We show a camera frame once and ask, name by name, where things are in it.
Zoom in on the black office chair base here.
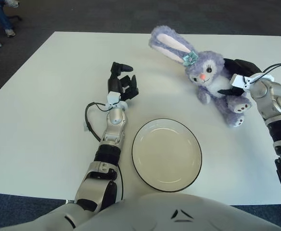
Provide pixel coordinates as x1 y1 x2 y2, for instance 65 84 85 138
0 13 23 34

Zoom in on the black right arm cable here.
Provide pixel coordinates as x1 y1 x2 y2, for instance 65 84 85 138
245 63 281 84

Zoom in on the white plate with black rim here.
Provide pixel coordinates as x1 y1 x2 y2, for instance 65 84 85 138
131 117 203 193

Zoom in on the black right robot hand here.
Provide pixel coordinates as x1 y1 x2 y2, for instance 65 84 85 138
217 57 263 97

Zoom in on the grey robot torso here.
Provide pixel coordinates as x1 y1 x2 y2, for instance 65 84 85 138
0 192 281 231

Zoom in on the purple plush bunny doll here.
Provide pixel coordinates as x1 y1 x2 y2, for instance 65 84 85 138
149 25 253 128

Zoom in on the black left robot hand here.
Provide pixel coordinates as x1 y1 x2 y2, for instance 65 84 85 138
106 61 140 102

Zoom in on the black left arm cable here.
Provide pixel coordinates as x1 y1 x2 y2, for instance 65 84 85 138
84 102 126 200

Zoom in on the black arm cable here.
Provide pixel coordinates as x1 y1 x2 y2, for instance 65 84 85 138
245 63 281 84
84 102 126 200

